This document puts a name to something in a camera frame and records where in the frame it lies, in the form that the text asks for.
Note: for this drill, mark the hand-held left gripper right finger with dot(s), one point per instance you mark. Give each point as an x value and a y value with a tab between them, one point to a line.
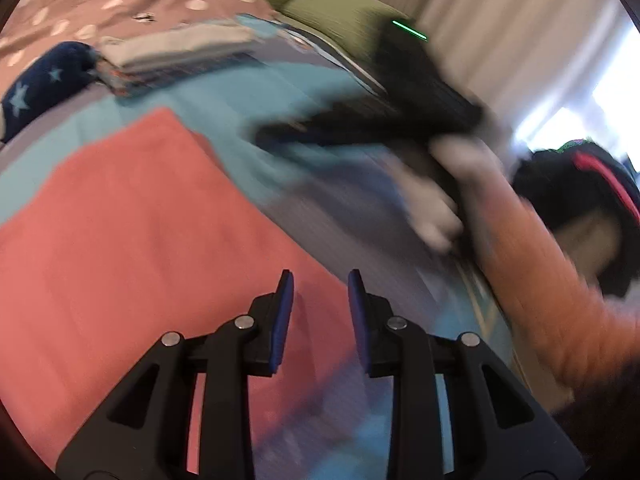
361	320

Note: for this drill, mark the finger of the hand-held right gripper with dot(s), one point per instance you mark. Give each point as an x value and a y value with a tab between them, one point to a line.
325	127

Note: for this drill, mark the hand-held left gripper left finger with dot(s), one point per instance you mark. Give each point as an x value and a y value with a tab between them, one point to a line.
280	320

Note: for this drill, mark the pink shirt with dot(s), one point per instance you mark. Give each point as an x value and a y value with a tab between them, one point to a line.
150	240

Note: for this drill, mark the person's right forearm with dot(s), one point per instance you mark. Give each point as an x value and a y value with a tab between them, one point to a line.
560	285

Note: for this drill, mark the stack of folded clothes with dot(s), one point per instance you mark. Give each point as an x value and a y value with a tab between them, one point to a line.
175	57

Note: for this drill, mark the person's right hand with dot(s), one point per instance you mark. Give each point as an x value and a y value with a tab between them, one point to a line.
445	190

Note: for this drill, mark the pleated curtain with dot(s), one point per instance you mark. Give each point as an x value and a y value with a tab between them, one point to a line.
475	20

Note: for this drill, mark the large green pillow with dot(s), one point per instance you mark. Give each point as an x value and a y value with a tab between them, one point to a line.
345	15

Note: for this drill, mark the black red-striped cap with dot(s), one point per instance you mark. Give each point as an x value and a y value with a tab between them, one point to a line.
580	180

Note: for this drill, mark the navy star blanket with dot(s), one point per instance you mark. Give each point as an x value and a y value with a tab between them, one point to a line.
40	90

